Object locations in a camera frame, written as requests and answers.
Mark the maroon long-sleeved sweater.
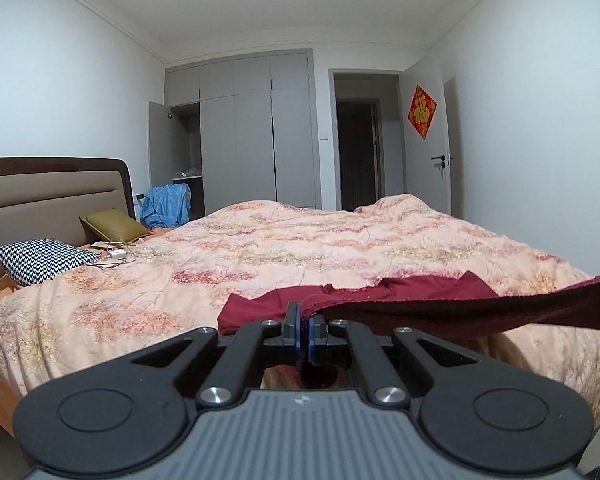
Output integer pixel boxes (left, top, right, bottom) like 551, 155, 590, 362
217, 270, 600, 396

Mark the grey built-in wardrobe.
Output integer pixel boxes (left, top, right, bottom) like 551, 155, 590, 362
147, 48, 316, 219

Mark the red diamond door decoration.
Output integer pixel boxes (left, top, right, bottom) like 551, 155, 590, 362
407, 85, 438, 140

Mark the white room door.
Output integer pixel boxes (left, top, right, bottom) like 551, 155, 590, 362
399, 55, 454, 216

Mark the olive green pillow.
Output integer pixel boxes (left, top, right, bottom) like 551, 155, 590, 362
79, 208, 154, 244

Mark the padded wooden bed headboard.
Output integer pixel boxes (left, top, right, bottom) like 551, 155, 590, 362
0, 157, 136, 289

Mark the houndstooth pillow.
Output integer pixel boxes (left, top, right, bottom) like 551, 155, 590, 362
0, 239, 101, 287

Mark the blue garment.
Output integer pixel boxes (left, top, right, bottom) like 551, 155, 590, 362
140, 184, 191, 229

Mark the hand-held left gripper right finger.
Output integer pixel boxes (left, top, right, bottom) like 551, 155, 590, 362
307, 311, 481, 409

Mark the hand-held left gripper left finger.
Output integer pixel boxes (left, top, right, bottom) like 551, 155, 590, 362
130, 301, 304, 409

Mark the floral peach blanket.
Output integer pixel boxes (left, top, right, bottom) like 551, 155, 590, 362
0, 193, 600, 432

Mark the white charger with cable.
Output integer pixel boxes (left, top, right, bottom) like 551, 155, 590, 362
91, 241, 136, 267

